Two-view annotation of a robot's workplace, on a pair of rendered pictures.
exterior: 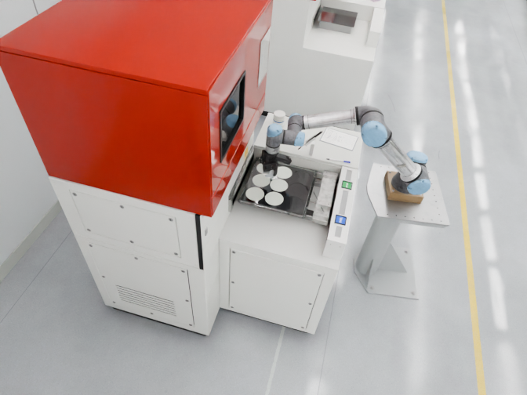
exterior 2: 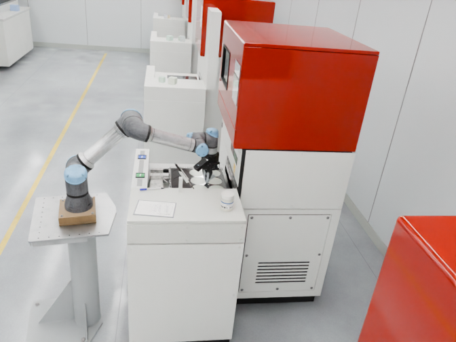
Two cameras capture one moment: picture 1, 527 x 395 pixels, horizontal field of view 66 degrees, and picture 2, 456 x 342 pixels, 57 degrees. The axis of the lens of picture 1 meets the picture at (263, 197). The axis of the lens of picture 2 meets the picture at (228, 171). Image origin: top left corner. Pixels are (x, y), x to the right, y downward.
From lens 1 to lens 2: 398 cm
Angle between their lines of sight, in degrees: 104
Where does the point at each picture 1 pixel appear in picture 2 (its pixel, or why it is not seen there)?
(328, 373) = (122, 241)
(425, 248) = not seen: outside the picture
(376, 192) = (106, 208)
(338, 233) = (142, 152)
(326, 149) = (166, 197)
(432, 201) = (46, 211)
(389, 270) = (60, 319)
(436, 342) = (25, 275)
